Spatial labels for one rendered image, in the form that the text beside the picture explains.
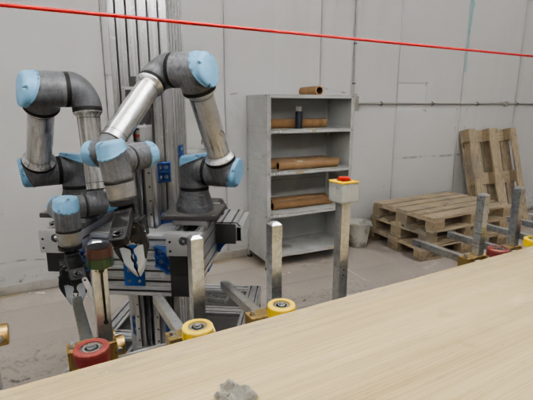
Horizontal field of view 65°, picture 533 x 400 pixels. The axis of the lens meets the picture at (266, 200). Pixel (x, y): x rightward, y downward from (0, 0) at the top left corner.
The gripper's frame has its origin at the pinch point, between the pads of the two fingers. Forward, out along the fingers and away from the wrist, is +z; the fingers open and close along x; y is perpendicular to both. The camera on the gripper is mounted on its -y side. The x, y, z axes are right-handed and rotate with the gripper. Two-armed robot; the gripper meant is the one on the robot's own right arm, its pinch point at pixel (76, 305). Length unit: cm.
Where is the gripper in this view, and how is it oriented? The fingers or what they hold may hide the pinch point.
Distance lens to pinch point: 153.0
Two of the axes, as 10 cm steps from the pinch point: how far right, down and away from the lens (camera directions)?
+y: -4.8, -1.9, 8.5
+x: -8.8, 1.0, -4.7
